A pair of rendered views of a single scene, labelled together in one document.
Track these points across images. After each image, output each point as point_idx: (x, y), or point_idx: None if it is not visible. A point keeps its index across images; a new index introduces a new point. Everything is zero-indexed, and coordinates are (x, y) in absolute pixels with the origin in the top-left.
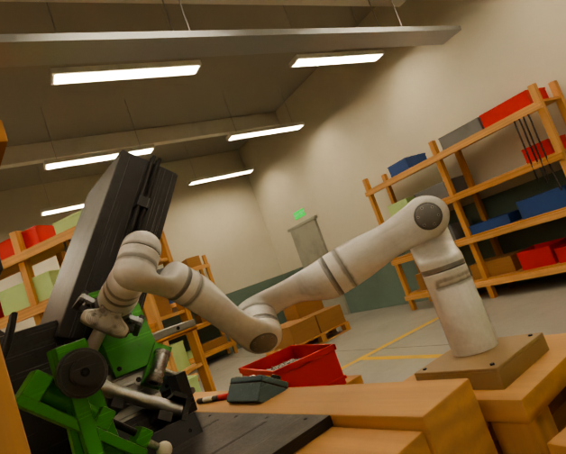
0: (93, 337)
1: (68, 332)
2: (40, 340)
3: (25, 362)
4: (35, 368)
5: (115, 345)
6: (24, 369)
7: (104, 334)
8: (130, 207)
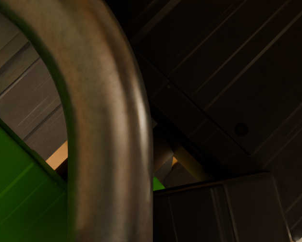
0: (131, 188)
1: (238, 200)
2: None
3: None
4: (262, 43)
5: None
6: (293, 27)
7: (76, 235)
8: None
